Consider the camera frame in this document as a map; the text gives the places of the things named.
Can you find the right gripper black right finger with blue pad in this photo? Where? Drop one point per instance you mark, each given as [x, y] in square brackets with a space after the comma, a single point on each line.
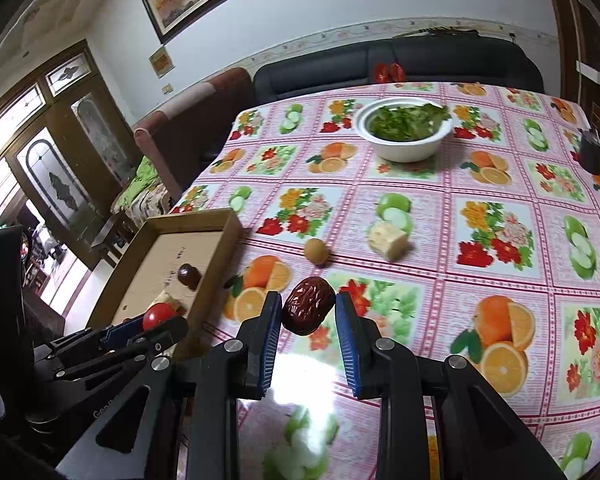
[479, 436]

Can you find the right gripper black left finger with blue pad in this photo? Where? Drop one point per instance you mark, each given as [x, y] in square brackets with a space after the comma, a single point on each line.
[137, 436]

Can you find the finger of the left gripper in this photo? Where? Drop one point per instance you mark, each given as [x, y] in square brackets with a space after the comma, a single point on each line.
[89, 351]

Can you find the yellow cake piece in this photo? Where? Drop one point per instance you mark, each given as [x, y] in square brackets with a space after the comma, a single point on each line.
[387, 241]
[165, 298]

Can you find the dark red jujube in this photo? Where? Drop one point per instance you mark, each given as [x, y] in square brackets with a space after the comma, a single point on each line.
[307, 306]

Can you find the small red tomato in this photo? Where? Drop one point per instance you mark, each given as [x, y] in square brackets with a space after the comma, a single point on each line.
[157, 314]

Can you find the dark plum lower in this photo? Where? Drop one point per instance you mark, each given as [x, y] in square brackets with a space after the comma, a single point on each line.
[189, 276]

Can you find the cardboard tray box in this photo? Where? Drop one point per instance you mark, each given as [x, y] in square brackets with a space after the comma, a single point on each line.
[206, 239]

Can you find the green patterned cushion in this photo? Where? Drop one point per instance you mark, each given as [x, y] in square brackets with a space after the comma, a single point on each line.
[144, 197]

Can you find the brown armchair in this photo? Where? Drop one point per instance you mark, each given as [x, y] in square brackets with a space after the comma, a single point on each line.
[182, 135]

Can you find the wooden glass door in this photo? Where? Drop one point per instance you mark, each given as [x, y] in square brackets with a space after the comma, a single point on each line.
[66, 143]

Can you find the floral fruit tablecloth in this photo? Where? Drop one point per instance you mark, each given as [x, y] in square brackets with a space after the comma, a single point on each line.
[503, 266]

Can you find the black leather sofa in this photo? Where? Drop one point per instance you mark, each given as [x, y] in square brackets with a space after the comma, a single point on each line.
[458, 57]

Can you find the dark cup on table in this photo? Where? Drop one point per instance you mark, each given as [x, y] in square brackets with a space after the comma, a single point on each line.
[589, 151]

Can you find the white bowl of greens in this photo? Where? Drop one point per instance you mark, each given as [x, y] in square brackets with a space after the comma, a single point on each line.
[403, 129]

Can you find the red objects on sofa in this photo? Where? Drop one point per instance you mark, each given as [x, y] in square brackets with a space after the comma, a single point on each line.
[389, 74]

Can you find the small wall calendar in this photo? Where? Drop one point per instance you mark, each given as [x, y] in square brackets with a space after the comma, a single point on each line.
[161, 62]

